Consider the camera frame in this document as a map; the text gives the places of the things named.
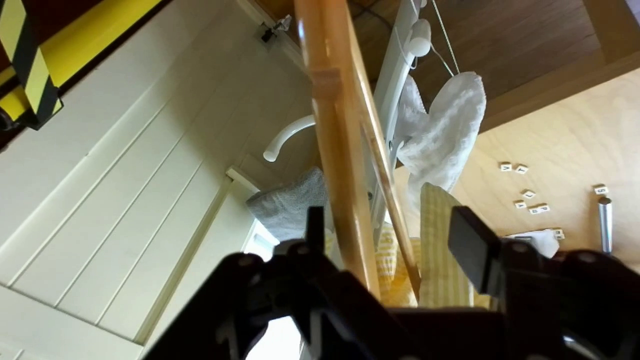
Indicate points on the yellow shirt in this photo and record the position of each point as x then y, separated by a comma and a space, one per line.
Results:
440, 253

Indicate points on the small metal door stopper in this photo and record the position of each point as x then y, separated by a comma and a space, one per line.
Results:
277, 31

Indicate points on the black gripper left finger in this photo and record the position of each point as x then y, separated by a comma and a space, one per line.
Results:
267, 293

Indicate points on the metal bolt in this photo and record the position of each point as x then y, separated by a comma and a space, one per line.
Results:
605, 227

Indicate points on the yellow black striped barrier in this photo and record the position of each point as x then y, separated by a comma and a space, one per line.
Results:
86, 32

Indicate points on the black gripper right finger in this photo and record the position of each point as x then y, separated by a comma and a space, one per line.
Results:
567, 300

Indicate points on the small white cloth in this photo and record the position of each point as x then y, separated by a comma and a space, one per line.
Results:
446, 132

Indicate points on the white panelled door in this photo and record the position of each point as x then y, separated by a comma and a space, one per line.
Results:
101, 220

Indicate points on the grey crumpled cloth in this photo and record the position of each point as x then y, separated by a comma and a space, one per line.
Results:
541, 241

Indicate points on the white coat rack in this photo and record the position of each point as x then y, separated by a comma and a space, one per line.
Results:
400, 73

